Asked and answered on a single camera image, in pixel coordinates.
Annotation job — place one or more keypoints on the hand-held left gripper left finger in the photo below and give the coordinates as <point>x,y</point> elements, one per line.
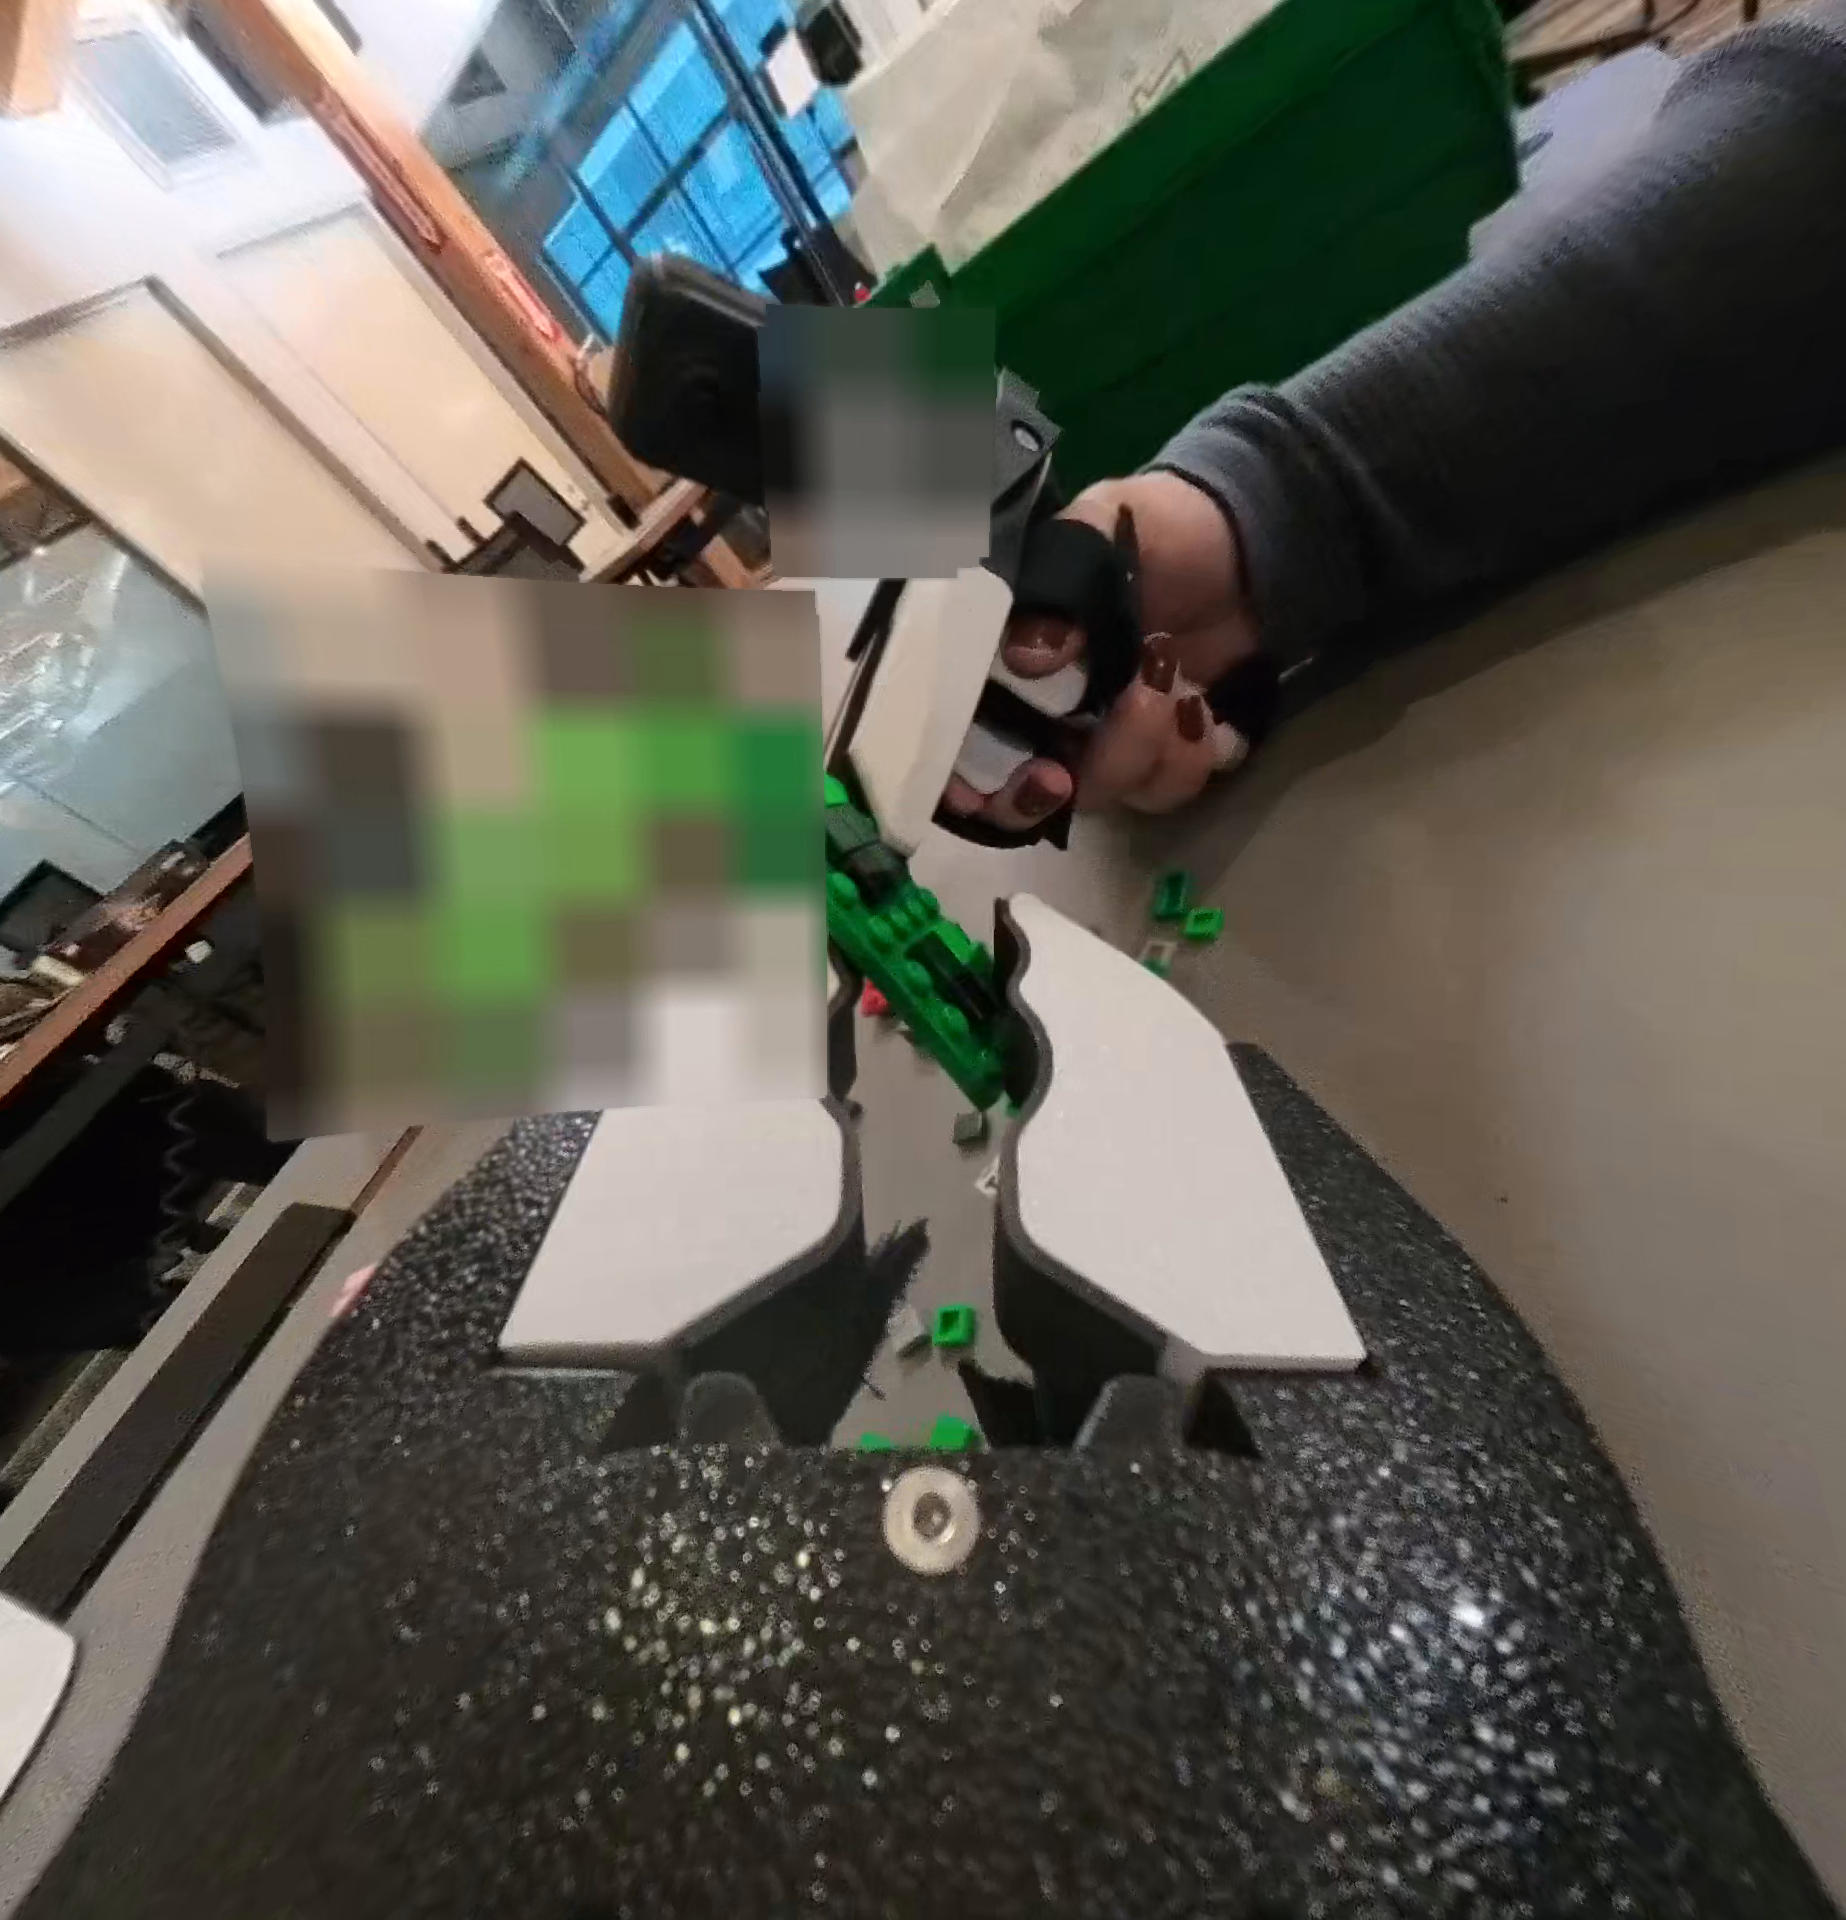
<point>668,1230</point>

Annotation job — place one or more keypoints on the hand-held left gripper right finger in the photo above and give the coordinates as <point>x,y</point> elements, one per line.
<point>1162,1170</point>

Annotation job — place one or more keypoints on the green mosaic brick cube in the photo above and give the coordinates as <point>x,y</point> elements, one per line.
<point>923,975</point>

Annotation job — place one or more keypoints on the person's right forearm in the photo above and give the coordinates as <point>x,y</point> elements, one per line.
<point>1537,346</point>

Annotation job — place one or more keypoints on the grey desk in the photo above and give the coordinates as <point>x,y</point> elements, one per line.
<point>1612,1051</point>

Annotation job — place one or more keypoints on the wooden office desk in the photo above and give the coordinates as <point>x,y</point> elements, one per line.
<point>84,990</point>

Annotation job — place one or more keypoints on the person's right hand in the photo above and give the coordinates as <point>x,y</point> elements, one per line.
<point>1193,600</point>

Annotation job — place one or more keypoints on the black monitor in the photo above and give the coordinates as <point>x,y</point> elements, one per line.
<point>531,516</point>

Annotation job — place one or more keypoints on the large window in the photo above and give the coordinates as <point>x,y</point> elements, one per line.
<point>682,165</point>

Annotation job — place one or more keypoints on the loose small green bricks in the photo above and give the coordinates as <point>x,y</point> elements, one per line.
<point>952,1324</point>

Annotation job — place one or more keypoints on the green plastic bin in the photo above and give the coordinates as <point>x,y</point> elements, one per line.
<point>1238,225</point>

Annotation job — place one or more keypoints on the white booklet stand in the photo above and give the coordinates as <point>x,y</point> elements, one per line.
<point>8,1696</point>

